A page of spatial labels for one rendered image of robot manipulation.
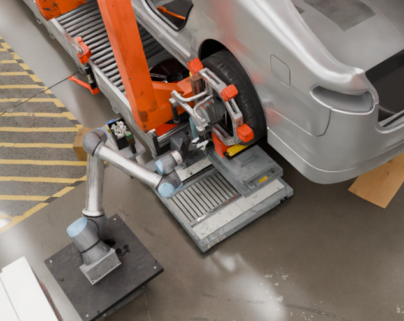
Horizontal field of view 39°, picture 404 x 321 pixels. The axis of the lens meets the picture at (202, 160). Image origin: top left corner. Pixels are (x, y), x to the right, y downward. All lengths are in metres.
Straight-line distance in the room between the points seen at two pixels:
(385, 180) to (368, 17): 1.22
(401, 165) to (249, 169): 1.18
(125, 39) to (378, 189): 2.16
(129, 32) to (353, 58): 1.52
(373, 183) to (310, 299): 1.09
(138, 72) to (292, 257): 1.67
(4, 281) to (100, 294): 2.93
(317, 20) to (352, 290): 1.88
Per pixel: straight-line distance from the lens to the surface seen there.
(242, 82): 3.60
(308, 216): 4.28
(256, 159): 4.34
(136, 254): 3.89
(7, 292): 0.88
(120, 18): 3.65
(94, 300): 3.80
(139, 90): 4.00
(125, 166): 3.52
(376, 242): 4.20
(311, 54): 2.94
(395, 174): 4.57
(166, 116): 4.27
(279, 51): 3.07
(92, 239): 3.75
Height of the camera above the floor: 3.51
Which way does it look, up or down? 48 degrees down
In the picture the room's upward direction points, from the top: 11 degrees counter-clockwise
